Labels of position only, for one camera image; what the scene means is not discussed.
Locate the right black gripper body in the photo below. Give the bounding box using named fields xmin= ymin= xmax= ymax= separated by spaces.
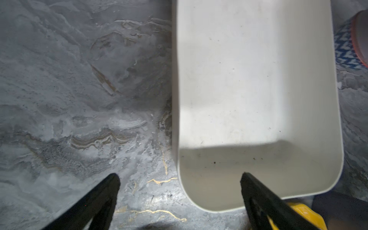
xmin=312 ymin=191 xmax=368 ymax=230

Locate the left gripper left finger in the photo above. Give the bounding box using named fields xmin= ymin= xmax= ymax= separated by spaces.
xmin=44 ymin=173 xmax=120 ymax=230

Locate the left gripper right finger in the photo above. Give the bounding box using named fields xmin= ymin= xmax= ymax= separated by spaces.
xmin=240 ymin=172 xmax=318 ymax=230

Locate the yellow dotted scalloped plate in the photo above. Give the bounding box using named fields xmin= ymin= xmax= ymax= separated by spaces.
xmin=267 ymin=202 xmax=328 ymax=230

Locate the white plastic bin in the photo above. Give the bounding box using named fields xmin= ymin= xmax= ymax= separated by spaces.
xmin=172 ymin=1 xmax=344 ymax=213

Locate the red patterned bowl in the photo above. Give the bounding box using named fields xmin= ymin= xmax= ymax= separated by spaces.
xmin=334 ymin=18 xmax=367 ymax=70

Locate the lavender bowl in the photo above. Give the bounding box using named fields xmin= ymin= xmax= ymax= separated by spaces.
xmin=354 ymin=10 xmax=368 ymax=67

